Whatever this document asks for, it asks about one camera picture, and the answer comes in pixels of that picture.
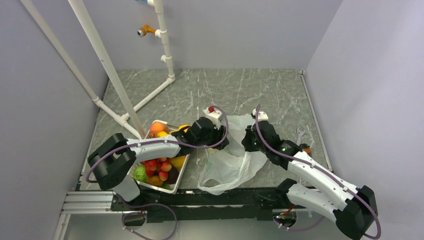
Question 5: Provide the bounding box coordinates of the yellow mango fake fruit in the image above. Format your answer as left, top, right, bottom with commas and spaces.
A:
169, 155, 186, 170

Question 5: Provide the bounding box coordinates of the white plastic basket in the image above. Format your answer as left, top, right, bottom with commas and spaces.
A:
127, 120, 190, 195

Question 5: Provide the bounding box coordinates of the green round fake fruit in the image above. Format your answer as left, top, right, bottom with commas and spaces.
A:
133, 165, 147, 183

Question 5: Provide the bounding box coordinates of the orange silver valve knob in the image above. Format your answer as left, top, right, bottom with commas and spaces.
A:
137, 24, 157, 38

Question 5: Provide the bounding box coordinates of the brown kiwi fake fruit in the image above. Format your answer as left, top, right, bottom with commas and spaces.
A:
145, 175, 164, 187

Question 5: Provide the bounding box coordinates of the dark purple fake fruit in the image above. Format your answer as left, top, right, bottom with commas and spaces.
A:
165, 167, 180, 185

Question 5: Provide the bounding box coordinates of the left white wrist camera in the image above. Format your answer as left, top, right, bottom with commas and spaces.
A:
203, 106, 223, 129

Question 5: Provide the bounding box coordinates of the white plastic bag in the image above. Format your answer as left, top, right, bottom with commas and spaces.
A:
197, 114, 268, 196

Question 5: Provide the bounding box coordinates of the red lychee bunch fake fruit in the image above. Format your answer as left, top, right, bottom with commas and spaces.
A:
141, 159, 173, 182

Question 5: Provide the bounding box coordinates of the white PVC pipe frame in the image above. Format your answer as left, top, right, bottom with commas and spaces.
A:
21, 0, 176, 139

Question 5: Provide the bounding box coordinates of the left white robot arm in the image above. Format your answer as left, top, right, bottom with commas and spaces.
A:
86, 117, 229, 210

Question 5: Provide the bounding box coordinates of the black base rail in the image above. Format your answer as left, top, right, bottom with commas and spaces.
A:
110, 186, 290, 223

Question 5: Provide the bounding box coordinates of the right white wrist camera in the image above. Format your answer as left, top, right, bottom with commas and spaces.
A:
251, 109, 269, 122

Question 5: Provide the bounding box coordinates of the orange peach fake fruit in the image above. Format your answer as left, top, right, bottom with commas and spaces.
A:
149, 121, 168, 138

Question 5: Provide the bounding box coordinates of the silver wrench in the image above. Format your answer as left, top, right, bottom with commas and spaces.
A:
296, 126, 306, 146

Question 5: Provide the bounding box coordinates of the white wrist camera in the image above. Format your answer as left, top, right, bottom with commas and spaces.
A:
203, 106, 223, 129
251, 109, 269, 122

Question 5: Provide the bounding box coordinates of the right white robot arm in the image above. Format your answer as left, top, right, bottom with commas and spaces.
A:
242, 120, 382, 240

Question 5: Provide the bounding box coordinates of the yellow lemon fake fruit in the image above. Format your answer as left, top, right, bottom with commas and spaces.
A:
155, 131, 168, 138

